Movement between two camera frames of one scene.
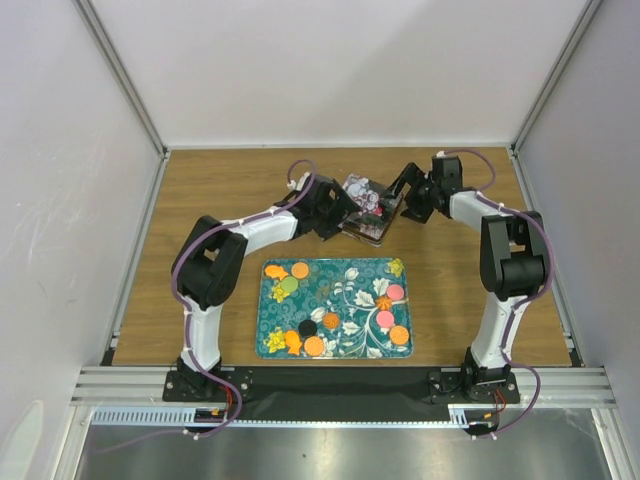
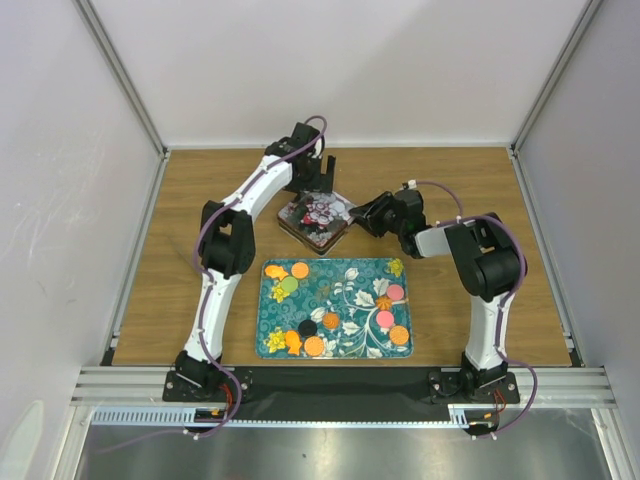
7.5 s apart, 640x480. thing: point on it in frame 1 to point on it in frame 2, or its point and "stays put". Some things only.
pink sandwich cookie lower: (384, 318) stays put
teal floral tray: (335, 308) stays put
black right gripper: (411, 174) to (373, 209)
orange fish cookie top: (276, 271) stays put
